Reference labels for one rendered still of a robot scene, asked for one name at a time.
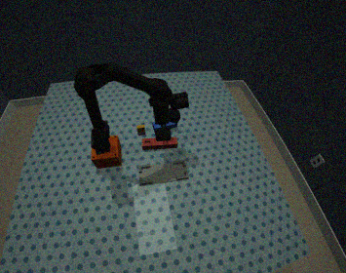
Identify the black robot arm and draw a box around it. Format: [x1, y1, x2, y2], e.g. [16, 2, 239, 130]
[74, 61, 189, 155]

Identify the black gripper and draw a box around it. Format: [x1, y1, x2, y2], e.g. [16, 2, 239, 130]
[153, 106, 172, 141]

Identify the yellow rectangular block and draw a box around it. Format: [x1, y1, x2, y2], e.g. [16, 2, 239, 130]
[136, 125, 145, 133]

